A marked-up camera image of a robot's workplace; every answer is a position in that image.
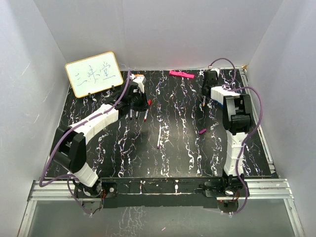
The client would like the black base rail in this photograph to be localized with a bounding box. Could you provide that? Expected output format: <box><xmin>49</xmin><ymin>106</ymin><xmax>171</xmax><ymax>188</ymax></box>
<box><xmin>75</xmin><ymin>177</ymin><xmax>249</xmax><ymax>208</ymax></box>

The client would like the pink plastic clip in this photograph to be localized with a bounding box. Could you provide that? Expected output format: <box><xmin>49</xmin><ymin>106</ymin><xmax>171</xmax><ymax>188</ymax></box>
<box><xmin>169</xmin><ymin>70</ymin><xmax>195</xmax><ymax>79</ymax></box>

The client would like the purple-tipped white pen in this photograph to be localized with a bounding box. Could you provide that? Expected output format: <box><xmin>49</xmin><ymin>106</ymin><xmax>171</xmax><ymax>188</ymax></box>
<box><xmin>157</xmin><ymin>126</ymin><xmax>161</xmax><ymax>149</ymax></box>

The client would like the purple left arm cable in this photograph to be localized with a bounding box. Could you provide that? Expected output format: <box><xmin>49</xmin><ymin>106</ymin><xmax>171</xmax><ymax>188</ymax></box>
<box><xmin>39</xmin><ymin>68</ymin><xmax>131</xmax><ymax>218</ymax></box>

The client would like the small wooden-framed whiteboard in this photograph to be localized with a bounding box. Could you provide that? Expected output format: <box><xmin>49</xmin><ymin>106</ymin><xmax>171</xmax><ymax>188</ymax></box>
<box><xmin>65</xmin><ymin>51</ymin><xmax>123</xmax><ymax>98</ymax></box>

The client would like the red-tipped white pen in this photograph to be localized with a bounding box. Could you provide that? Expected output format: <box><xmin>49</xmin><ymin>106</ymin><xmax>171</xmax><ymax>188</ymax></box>
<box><xmin>144</xmin><ymin>99</ymin><xmax>152</xmax><ymax>121</ymax></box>

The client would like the yellow-tipped white pen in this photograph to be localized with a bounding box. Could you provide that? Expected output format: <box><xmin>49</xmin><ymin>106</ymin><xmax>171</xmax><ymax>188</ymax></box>
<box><xmin>202</xmin><ymin>96</ymin><xmax>206</xmax><ymax>107</ymax></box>

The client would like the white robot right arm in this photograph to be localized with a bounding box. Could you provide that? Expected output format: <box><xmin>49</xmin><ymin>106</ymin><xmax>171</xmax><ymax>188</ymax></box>
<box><xmin>201</xmin><ymin>70</ymin><xmax>253</xmax><ymax>177</ymax></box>

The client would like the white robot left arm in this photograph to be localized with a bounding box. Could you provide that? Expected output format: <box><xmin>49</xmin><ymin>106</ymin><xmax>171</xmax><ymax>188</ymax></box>
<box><xmin>50</xmin><ymin>80</ymin><xmax>149</xmax><ymax>197</ymax></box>

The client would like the aluminium frame rail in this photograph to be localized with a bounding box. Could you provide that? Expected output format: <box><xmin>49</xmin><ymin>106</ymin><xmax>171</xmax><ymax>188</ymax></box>
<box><xmin>240</xmin><ymin>69</ymin><xmax>306</xmax><ymax>237</ymax></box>

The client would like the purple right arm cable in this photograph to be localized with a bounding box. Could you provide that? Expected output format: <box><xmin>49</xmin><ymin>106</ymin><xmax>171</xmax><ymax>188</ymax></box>
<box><xmin>208</xmin><ymin>58</ymin><xmax>264</xmax><ymax>215</ymax></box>

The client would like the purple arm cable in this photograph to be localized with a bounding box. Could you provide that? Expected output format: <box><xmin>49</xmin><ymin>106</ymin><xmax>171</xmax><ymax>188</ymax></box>
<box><xmin>208</xmin><ymin>58</ymin><xmax>264</xmax><ymax>215</ymax></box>
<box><xmin>39</xmin><ymin>68</ymin><xmax>131</xmax><ymax>218</ymax></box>

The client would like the purple pen cap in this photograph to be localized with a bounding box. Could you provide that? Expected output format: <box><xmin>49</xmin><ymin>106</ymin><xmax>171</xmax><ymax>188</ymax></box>
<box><xmin>199</xmin><ymin>128</ymin><xmax>207</xmax><ymax>134</ymax></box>

